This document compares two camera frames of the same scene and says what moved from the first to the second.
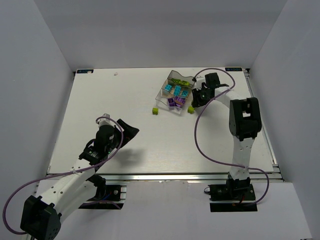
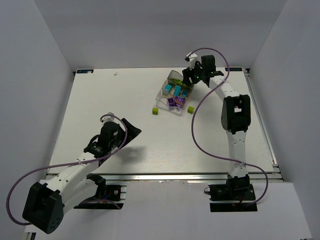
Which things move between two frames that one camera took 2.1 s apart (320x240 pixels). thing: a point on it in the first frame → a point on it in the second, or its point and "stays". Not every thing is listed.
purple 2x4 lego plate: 179,100 stays
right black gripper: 200,95 → 189,76
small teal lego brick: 185,93 stays
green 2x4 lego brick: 178,81 stays
